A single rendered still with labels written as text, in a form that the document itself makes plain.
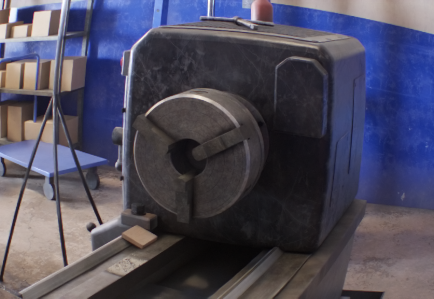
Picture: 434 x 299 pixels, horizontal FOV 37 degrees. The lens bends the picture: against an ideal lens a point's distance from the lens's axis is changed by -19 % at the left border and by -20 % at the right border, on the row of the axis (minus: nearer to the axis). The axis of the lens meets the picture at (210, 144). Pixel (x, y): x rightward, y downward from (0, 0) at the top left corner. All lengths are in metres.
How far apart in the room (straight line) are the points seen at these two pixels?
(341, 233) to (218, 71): 0.54
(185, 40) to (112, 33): 3.91
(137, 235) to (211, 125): 0.39
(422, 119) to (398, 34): 0.64
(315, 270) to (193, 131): 0.43
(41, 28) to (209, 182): 4.19
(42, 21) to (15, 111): 0.82
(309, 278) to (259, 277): 0.12
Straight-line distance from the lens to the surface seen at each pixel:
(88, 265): 1.59
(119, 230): 1.94
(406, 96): 4.93
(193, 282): 1.85
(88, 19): 5.67
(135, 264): 1.63
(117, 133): 1.92
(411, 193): 5.06
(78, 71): 5.54
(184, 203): 1.53
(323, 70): 1.60
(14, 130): 5.84
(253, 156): 1.51
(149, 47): 1.77
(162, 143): 1.51
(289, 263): 1.69
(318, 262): 1.71
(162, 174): 1.57
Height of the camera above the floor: 1.46
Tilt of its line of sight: 13 degrees down
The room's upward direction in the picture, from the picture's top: 3 degrees clockwise
